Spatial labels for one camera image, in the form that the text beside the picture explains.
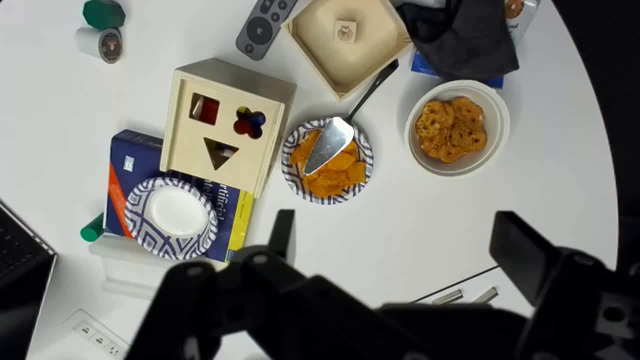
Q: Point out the white coffee pod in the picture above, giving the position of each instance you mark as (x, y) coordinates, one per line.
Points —
(98, 43)

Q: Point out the blue book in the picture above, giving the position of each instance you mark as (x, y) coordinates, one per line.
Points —
(133, 161)

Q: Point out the green cup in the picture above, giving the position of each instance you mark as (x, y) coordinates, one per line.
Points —
(102, 12)

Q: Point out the blue flat box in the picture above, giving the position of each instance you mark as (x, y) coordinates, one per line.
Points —
(422, 64)

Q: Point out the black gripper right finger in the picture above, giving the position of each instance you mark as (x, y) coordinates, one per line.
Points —
(523, 256)

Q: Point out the fried pretzel snacks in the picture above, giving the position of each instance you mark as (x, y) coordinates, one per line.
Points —
(451, 131)

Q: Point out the wooden shape sorter box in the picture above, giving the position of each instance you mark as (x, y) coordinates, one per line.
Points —
(193, 150)

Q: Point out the black laptop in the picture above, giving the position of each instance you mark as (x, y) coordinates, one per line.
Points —
(20, 280)

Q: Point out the square wooden box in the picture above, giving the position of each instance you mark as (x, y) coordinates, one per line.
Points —
(373, 53)

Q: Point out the black cloth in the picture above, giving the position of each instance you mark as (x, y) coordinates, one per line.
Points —
(466, 37)

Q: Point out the small metal rods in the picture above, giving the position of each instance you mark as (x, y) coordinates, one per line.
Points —
(466, 295)

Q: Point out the orange chips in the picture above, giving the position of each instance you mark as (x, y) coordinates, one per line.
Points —
(341, 175)

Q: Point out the green plastic piece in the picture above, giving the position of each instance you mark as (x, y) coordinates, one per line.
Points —
(93, 229)

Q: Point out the blue patterned white bowl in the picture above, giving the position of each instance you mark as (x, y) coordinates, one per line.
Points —
(173, 212)

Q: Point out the gray remote control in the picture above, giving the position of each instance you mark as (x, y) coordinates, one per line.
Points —
(260, 28)

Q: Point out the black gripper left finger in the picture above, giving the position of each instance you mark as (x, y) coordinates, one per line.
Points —
(282, 231)

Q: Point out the blue patterned plate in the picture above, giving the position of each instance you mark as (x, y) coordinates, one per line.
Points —
(291, 166)

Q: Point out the white power strip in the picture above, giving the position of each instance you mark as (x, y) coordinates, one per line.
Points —
(93, 336)

